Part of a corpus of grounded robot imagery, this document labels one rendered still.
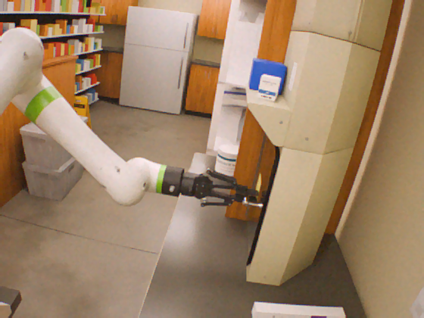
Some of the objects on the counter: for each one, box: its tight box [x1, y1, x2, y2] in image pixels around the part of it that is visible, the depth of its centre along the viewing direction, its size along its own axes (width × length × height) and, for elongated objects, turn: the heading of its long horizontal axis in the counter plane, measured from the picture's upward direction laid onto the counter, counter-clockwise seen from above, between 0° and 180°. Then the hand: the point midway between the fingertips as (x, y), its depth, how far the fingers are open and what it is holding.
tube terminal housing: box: [246, 31, 381, 285], centre depth 104 cm, size 25×32×77 cm
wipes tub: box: [215, 145, 239, 176], centre depth 173 cm, size 13×13×15 cm
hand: (246, 194), depth 104 cm, fingers closed, pressing on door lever
